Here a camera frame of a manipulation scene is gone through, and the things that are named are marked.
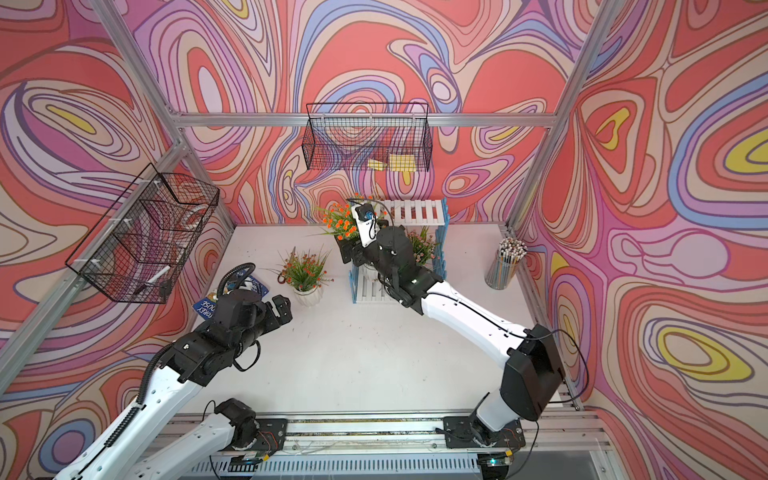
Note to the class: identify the yellow sponge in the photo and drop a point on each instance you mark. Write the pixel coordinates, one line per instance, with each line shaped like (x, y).
(403, 163)

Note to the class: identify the black wire basket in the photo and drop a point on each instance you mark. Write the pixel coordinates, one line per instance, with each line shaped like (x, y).
(136, 237)
(344, 135)

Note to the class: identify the black wire basket back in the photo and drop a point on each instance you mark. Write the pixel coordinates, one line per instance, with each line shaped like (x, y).
(344, 135)

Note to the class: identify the black wire basket left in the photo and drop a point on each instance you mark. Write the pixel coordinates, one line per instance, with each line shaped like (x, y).
(136, 237)

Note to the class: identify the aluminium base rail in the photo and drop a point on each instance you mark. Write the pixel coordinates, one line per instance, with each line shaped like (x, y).
(562, 444)

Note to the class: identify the orange flower pot front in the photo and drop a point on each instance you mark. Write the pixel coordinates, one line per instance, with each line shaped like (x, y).
(341, 220)

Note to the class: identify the pink flower pot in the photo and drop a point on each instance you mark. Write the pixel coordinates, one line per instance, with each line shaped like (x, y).
(423, 243)

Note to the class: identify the blue picture book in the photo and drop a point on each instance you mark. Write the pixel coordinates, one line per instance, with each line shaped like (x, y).
(205, 308)

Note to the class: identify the white marker pen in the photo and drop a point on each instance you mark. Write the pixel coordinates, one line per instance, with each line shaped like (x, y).
(145, 284)

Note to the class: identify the clear tape roll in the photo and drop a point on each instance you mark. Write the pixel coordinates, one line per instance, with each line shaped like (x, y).
(188, 217)

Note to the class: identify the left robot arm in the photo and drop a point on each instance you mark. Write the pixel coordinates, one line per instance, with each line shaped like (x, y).
(175, 375)

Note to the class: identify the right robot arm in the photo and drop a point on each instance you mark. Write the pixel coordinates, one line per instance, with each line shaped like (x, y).
(532, 369)

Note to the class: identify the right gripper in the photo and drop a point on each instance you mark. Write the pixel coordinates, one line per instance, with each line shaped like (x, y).
(357, 254)

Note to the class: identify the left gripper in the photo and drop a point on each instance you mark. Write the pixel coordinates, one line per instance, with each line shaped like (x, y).
(284, 311)

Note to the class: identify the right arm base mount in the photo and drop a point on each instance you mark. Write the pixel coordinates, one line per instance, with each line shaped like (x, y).
(465, 432)

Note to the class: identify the red flower pot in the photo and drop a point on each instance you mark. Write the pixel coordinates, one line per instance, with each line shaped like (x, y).
(306, 274)

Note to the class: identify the pencil holder with pencils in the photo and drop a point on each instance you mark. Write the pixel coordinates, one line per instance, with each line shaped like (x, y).
(509, 254)

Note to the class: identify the blue white slatted rack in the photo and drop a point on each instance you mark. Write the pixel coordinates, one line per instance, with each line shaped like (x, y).
(372, 212)

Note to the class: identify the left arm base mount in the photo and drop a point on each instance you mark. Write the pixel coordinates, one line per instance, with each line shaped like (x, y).
(267, 435)

